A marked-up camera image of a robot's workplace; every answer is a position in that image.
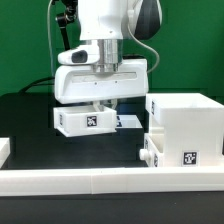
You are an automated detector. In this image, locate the white front drawer tray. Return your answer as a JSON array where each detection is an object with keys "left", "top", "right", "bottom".
[{"left": 139, "top": 133, "right": 164, "bottom": 167}]

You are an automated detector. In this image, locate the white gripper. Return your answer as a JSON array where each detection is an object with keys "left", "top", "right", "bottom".
[{"left": 54, "top": 59, "right": 149, "bottom": 112}]

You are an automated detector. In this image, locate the black cable bundle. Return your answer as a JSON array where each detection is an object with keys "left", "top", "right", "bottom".
[{"left": 18, "top": 76, "right": 56, "bottom": 94}]

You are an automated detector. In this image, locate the white front barrier rail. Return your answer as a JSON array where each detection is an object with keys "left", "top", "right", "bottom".
[{"left": 0, "top": 167, "right": 224, "bottom": 196}]

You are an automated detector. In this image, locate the white drawer tray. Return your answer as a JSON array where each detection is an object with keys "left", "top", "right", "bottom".
[
  {"left": 139, "top": 133, "right": 164, "bottom": 167},
  {"left": 53, "top": 105, "right": 117, "bottom": 137}
]

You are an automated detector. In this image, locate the white left barrier rail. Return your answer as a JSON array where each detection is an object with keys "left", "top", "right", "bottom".
[{"left": 0, "top": 138, "right": 10, "bottom": 168}]

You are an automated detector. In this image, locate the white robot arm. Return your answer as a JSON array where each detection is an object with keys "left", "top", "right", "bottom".
[{"left": 54, "top": 0, "right": 162, "bottom": 104}]

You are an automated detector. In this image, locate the white drawer cabinet box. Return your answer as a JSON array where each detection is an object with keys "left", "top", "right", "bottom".
[{"left": 145, "top": 93, "right": 224, "bottom": 167}]

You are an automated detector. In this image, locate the white hanging cable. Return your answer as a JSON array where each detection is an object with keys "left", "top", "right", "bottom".
[{"left": 46, "top": 0, "right": 57, "bottom": 78}]

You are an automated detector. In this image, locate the white fiducial marker sheet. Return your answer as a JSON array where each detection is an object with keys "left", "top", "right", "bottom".
[{"left": 117, "top": 115, "right": 142, "bottom": 128}]

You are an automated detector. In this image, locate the white barrier rail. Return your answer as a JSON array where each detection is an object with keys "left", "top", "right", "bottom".
[
  {"left": 0, "top": 167, "right": 224, "bottom": 196},
  {"left": 0, "top": 138, "right": 10, "bottom": 168}
]

